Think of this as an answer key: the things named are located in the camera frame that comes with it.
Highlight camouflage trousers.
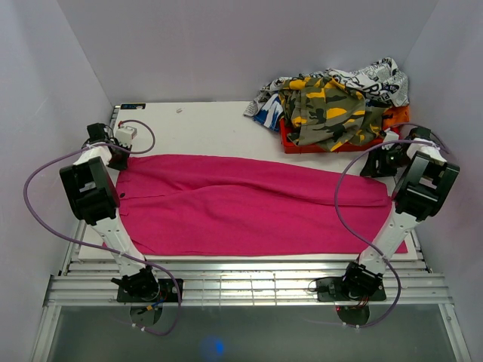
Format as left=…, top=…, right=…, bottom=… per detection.
left=278, top=76, right=389, bottom=152

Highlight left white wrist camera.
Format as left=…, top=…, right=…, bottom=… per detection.
left=114, top=124, right=137, bottom=148

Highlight black white print trousers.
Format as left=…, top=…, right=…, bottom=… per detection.
left=243, top=57, right=409, bottom=118

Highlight orange garment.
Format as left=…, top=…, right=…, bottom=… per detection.
left=382, top=106, right=411, bottom=129

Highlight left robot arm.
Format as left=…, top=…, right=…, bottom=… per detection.
left=60, top=123, right=160, bottom=302

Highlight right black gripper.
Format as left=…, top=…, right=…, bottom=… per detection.
left=360, top=145, right=411, bottom=178

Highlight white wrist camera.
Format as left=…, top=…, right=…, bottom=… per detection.
left=381, top=130, right=399, bottom=150
left=114, top=124, right=137, bottom=148

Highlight aluminium rail frame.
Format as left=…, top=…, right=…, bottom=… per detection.
left=29, top=105, right=472, bottom=362

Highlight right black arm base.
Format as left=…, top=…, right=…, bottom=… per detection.
left=315, top=277, right=386, bottom=302

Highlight pink trousers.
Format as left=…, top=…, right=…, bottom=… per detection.
left=115, top=155, right=391, bottom=257

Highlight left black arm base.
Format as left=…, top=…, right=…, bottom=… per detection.
left=115, top=278, right=184, bottom=303

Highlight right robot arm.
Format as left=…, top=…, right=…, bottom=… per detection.
left=340, top=126, right=460, bottom=300

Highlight red plastic bin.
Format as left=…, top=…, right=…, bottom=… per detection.
left=279, top=118, right=383, bottom=154

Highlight dark label sticker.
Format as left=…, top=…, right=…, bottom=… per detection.
left=120, top=103, right=146, bottom=110

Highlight blue white garment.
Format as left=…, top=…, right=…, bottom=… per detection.
left=254, top=93, right=283, bottom=132

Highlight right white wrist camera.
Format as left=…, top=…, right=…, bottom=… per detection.
left=381, top=130, right=399, bottom=150

